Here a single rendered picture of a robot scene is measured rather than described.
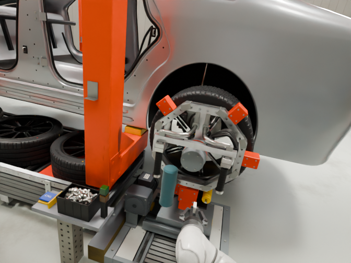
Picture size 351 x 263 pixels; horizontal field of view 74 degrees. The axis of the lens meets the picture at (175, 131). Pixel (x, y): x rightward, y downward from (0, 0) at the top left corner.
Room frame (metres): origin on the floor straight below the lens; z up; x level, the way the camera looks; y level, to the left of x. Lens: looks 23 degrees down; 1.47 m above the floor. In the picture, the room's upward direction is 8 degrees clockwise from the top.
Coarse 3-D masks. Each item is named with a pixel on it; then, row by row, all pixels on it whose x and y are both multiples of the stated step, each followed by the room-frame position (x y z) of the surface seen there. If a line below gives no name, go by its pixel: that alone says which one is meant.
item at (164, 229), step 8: (152, 208) 1.45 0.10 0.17; (152, 216) 1.36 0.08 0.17; (144, 224) 1.30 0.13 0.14; (152, 224) 1.29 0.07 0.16; (160, 224) 1.31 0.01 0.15; (168, 224) 1.32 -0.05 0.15; (160, 232) 1.27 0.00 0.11; (168, 232) 1.26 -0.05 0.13; (176, 232) 1.25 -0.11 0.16; (208, 240) 1.23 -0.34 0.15
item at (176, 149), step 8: (216, 120) 1.32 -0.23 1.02; (168, 128) 1.49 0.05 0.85; (184, 128) 1.35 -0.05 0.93; (192, 136) 1.38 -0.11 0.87; (208, 136) 1.32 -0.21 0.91; (168, 144) 1.45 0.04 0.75; (168, 152) 1.37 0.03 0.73; (176, 152) 1.48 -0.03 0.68; (208, 152) 1.31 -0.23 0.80; (168, 160) 1.34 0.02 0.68; (176, 160) 1.40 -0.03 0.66; (216, 160) 1.32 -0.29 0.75; (232, 160) 1.28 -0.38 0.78; (208, 168) 1.40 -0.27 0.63; (216, 168) 1.37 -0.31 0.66; (192, 176) 1.31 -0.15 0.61; (200, 176) 1.30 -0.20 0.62; (208, 176) 1.29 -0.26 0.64
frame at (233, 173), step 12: (180, 108) 1.25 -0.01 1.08; (192, 108) 1.25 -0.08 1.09; (204, 108) 1.22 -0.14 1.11; (216, 108) 1.23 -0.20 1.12; (168, 120) 1.26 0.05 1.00; (228, 120) 1.20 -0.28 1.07; (156, 132) 1.27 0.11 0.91; (240, 132) 1.20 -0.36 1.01; (240, 144) 1.18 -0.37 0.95; (240, 156) 1.19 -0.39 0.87; (180, 180) 1.24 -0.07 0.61; (192, 180) 1.26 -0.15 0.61; (216, 180) 1.20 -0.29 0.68; (228, 180) 1.18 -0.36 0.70
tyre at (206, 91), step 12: (180, 96) 1.34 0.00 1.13; (192, 96) 1.32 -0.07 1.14; (204, 96) 1.31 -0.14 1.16; (216, 96) 1.30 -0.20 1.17; (228, 96) 1.39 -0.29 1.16; (228, 108) 1.28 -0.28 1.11; (156, 120) 1.36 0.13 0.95; (252, 132) 1.27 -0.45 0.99; (252, 144) 1.25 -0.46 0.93; (240, 168) 1.25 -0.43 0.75; (204, 180) 1.29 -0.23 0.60
